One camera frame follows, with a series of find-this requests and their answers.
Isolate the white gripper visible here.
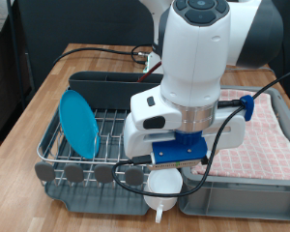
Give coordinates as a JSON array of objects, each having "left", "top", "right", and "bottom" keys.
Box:
[{"left": 123, "top": 109, "right": 247, "bottom": 160}]

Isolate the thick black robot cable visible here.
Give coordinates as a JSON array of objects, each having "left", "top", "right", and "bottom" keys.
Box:
[{"left": 51, "top": 46, "right": 149, "bottom": 68}]

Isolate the metal wire dish rack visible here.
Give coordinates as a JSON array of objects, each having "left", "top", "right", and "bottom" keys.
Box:
[{"left": 36, "top": 86, "right": 153, "bottom": 191}]

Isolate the grey dish drying rack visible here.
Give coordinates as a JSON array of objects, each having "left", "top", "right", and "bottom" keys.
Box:
[{"left": 38, "top": 86, "right": 153, "bottom": 217}]

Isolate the dark wooden cabinet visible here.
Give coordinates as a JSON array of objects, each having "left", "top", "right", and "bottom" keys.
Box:
[{"left": 0, "top": 0, "right": 35, "bottom": 153}]

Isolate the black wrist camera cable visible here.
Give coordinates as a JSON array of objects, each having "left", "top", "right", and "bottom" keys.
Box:
[{"left": 111, "top": 67, "right": 290, "bottom": 198}]

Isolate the looped black cable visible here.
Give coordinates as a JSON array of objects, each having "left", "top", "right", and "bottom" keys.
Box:
[{"left": 130, "top": 43, "right": 154, "bottom": 66}]

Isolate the dark grey utensil caddy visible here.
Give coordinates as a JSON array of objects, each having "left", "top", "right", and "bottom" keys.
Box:
[{"left": 68, "top": 71, "right": 165, "bottom": 111}]

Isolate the pink checkered dish towel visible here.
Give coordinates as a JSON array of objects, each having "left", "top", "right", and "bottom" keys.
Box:
[{"left": 190, "top": 89, "right": 290, "bottom": 182}]

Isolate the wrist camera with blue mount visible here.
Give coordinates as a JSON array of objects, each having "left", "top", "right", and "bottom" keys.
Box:
[{"left": 146, "top": 130, "right": 210, "bottom": 172}]

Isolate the grey plastic crate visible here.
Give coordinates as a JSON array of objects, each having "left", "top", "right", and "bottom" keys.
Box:
[{"left": 178, "top": 85, "right": 290, "bottom": 221}]

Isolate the blue cable clip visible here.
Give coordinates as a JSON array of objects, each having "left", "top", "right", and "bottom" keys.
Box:
[{"left": 240, "top": 95, "right": 255, "bottom": 122}]

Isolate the white ceramic mug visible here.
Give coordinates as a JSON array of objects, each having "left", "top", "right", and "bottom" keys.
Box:
[{"left": 143, "top": 167, "right": 184, "bottom": 224}]

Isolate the black backdrop curtain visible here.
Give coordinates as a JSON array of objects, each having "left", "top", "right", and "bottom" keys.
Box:
[{"left": 14, "top": 0, "right": 290, "bottom": 112}]

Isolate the blue plastic plate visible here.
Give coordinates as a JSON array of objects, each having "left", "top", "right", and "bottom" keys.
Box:
[{"left": 58, "top": 89, "right": 101, "bottom": 160}]

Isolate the black metal pole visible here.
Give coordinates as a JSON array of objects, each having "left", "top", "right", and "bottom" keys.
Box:
[{"left": 6, "top": 0, "right": 27, "bottom": 110}]

